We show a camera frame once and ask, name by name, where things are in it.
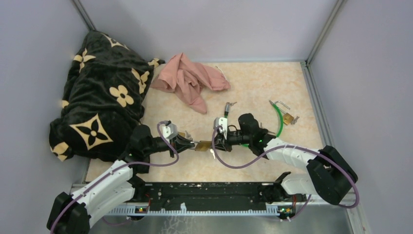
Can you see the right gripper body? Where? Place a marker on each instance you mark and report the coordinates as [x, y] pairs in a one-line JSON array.
[[234, 140]]

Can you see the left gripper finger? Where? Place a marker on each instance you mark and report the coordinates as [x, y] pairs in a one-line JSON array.
[[182, 140], [180, 147]]

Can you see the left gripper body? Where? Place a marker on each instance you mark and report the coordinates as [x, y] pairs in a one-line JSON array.
[[157, 146]]

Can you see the brass padlock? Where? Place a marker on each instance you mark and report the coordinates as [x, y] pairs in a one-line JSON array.
[[286, 116], [185, 135], [205, 146]]

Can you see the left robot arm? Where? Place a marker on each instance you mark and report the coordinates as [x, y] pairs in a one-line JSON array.
[[77, 212]]

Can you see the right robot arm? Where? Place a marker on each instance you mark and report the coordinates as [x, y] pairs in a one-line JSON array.
[[326, 172]]

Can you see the pink cloth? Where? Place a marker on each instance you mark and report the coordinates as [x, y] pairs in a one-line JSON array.
[[187, 79]]

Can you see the black floral blanket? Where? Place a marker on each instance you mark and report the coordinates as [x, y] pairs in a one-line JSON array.
[[102, 101]]

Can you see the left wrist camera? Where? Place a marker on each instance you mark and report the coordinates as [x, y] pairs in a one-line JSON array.
[[169, 131]]

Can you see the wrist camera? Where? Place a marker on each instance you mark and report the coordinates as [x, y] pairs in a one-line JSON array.
[[222, 127], [169, 131]]

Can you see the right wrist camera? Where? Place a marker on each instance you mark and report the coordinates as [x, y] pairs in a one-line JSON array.
[[222, 127]]

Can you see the green cable lock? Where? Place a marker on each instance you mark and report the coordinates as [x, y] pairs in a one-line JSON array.
[[232, 129]]

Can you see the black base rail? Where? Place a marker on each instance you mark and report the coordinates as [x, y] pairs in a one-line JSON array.
[[210, 196]]

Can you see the brass padlock on cable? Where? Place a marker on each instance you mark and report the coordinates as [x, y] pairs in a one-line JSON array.
[[286, 116]]

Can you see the aluminium frame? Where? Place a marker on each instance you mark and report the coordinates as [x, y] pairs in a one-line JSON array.
[[355, 214]]

